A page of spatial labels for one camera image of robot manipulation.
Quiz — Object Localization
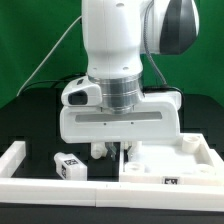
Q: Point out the white cable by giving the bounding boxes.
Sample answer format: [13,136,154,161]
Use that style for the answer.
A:
[16,15,83,97]

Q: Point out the white U-shaped fence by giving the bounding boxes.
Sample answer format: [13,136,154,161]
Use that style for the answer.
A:
[0,141,224,212]

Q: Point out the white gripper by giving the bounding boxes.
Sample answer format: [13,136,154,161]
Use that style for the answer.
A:
[60,91,182,160]

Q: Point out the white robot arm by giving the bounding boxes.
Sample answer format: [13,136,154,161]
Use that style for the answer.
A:
[60,0,199,159]

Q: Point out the black cable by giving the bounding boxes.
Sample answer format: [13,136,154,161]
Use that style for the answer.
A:
[19,72,88,96]

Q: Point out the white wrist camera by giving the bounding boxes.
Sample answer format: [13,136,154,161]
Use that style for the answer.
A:
[61,76,102,106]

